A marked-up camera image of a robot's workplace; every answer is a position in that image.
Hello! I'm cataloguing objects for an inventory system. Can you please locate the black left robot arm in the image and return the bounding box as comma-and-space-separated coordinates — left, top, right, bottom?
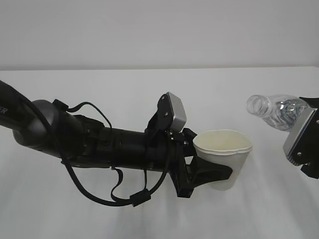
0, 82, 232, 207

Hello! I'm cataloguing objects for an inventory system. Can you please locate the clear green-label water bottle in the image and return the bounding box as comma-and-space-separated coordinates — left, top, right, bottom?
246, 95, 310, 132

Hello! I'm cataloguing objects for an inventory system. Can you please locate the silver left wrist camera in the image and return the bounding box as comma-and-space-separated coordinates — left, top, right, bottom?
157, 92, 187, 132

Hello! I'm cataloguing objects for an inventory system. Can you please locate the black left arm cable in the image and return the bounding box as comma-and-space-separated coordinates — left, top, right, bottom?
14, 92, 175, 208

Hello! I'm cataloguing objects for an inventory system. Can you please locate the white paper cup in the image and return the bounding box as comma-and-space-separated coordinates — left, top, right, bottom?
193, 129, 253, 191

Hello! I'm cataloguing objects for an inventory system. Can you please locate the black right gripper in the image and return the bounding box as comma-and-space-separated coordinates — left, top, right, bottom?
300, 97, 319, 179

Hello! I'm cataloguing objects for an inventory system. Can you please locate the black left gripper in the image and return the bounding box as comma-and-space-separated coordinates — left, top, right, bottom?
145, 126, 232, 198

